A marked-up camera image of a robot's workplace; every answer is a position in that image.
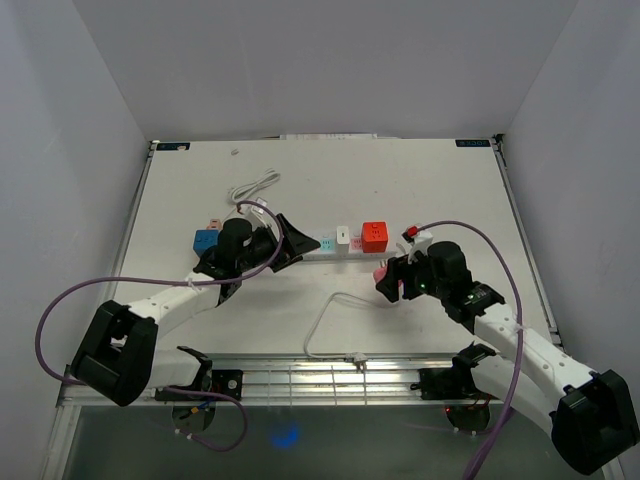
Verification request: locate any white multicolour power strip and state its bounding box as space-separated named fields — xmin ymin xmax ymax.
xmin=302 ymin=229 xmax=398 ymax=262

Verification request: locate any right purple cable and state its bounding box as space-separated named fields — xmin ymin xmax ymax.
xmin=414 ymin=219 xmax=524 ymax=480

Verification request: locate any pink usb charger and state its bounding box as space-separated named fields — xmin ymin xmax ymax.
xmin=206 ymin=219 xmax=223 ymax=232

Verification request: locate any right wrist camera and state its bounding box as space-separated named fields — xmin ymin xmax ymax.
xmin=402 ymin=226 xmax=433 ymax=261

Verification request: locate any aluminium frame rail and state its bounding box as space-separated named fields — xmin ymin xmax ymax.
xmin=57 ymin=352 xmax=601 ymax=409

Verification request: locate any red cube socket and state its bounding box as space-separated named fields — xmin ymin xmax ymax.
xmin=361 ymin=221 xmax=389 ymax=254

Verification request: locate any pink plug adapter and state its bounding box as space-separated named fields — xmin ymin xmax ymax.
xmin=373 ymin=265 xmax=387 ymax=283

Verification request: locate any blue cube plug adapter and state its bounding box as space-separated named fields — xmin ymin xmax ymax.
xmin=192 ymin=229 xmax=219 ymax=257

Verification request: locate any white power strip cable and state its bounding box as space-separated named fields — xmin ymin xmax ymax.
xmin=303 ymin=242 xmax=414 ymax=372

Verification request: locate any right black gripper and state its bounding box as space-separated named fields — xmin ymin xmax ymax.
xmin=375 ymin=246 xmax=448 ymax=303

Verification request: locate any white charger block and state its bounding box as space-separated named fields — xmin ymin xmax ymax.
xmin=336 ymin=225 xmax=351 ymax=248

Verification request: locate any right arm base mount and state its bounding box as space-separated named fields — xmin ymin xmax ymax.
xmin=410 ymin=342 xmax=497 ymax=401

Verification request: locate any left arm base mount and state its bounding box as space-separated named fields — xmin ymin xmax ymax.
xmin=147 ymin=346 xmax=244 ymax=401

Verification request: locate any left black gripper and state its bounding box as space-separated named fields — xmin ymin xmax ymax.
xmin=237 ymin=214 xmax=320 ymax=273

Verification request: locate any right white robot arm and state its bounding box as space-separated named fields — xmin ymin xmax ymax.
xmin=374 ymin=241 xmax=639 ymax=475

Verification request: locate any white coiled cable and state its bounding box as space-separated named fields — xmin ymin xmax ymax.
xmin=227 ymin=167 xmax=281 ymax=206

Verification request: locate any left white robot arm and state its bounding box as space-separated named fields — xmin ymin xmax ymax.
xmin=70 ymin=214 xmax=321 ymax=406

